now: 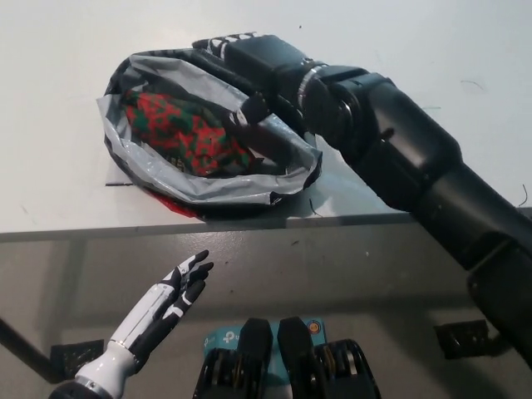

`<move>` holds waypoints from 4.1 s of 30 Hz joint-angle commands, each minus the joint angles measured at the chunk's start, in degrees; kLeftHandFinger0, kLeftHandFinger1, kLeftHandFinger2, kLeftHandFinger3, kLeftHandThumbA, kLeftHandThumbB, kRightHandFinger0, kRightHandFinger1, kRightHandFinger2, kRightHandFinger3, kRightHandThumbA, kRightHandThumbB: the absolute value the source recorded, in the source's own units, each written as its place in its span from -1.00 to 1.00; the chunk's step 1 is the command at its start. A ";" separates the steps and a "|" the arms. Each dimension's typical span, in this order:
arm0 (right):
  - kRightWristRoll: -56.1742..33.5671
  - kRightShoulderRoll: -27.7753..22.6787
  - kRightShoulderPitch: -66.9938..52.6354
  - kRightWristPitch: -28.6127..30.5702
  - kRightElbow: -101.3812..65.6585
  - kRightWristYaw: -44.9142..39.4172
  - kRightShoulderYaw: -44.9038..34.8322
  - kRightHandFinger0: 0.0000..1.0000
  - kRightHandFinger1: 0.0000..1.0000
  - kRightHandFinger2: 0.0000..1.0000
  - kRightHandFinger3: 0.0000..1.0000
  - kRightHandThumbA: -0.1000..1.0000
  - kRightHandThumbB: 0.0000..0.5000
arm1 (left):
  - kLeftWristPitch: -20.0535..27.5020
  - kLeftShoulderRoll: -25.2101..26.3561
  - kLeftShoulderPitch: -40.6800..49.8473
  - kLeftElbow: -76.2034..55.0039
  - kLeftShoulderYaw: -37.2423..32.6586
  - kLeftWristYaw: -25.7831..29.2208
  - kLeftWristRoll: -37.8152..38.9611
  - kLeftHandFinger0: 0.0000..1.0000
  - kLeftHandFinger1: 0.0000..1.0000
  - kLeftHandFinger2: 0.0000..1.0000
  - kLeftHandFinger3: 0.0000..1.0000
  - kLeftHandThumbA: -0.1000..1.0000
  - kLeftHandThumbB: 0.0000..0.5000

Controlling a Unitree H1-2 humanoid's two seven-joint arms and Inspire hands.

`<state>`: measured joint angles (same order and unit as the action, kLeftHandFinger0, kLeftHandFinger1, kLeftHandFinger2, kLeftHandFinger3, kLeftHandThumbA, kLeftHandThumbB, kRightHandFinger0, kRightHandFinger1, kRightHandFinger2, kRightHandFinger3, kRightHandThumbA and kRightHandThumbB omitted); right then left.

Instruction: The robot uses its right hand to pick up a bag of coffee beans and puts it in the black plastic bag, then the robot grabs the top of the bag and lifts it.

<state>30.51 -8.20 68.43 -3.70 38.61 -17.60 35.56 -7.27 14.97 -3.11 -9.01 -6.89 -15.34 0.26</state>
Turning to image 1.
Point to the black thread scrap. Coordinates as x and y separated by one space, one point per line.
313 210

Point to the thin black tape strip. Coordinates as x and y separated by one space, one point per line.
119 184

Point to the red green patterned cloth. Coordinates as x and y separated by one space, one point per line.
174 120

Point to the teal router box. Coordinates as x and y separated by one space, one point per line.
220 338

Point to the black plastic bag grey inside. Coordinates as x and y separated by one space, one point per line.
232 189

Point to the black metal table leg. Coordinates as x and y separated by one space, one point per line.
25 351

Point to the white and black left hand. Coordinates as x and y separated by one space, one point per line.
154 311

